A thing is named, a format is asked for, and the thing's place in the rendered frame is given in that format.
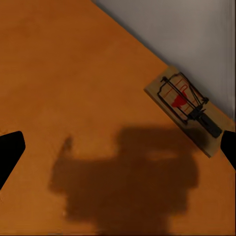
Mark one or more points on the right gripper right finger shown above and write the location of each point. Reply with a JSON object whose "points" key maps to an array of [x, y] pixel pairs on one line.
{"points": [[228, 146]]}

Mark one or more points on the cabinet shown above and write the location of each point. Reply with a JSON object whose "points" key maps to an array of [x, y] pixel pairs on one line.
{"points": [[101, 158]]}

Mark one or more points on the mousetrap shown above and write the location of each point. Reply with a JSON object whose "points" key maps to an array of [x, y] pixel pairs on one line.
{"points": [[191, 111]]}

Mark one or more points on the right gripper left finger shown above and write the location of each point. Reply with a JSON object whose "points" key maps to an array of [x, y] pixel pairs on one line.
{"points": [[12, 146]]}

